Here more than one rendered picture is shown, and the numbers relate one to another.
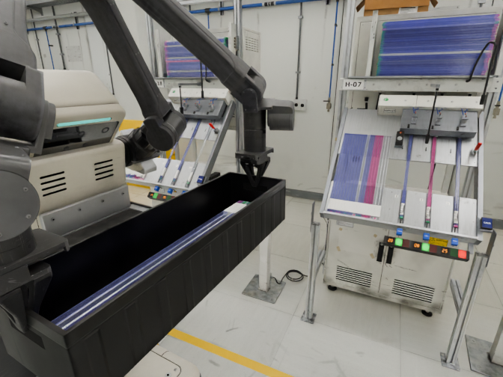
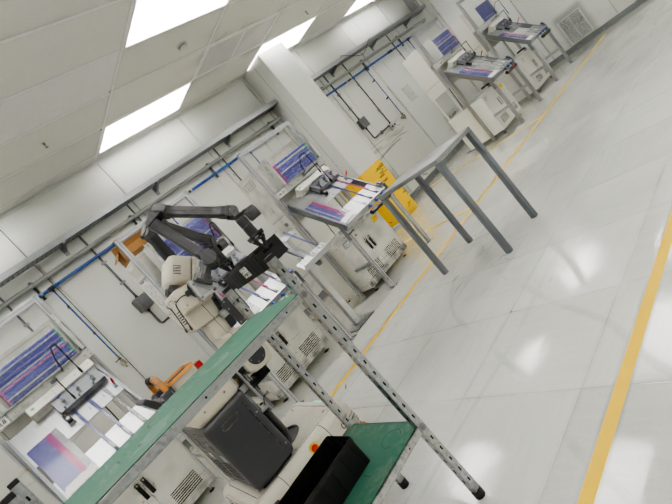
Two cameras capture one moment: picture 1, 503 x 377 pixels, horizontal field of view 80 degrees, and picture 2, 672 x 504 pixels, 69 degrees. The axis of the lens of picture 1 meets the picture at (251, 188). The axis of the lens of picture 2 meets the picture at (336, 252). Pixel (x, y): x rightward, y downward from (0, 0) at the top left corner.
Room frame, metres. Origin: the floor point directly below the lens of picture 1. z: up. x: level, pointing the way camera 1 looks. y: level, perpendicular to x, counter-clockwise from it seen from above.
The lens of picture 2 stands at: (-1.21, 2.33, 1.16)
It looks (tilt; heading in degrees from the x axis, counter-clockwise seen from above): 7 degrees down; 300
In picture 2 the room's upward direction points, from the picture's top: 41 degrees counter-clockwise
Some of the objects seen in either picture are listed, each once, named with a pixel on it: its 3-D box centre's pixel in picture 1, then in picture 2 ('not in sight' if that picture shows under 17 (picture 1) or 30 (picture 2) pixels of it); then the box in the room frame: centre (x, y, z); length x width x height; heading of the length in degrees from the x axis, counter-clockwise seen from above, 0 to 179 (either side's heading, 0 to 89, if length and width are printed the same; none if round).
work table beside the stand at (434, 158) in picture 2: not in sight; (455, 205); (-0.21, -1.18, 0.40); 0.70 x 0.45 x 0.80; 151
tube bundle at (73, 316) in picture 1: (189, 252); not in sight; (0.52, 0.12, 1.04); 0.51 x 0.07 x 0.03; 151
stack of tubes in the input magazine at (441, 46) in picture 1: (431, 48); (187, 243); (1.73, -0.94, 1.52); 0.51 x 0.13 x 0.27; 65
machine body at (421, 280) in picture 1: (385, 240); (271, 352); (1.86, -0.94, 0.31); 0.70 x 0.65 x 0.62; 65
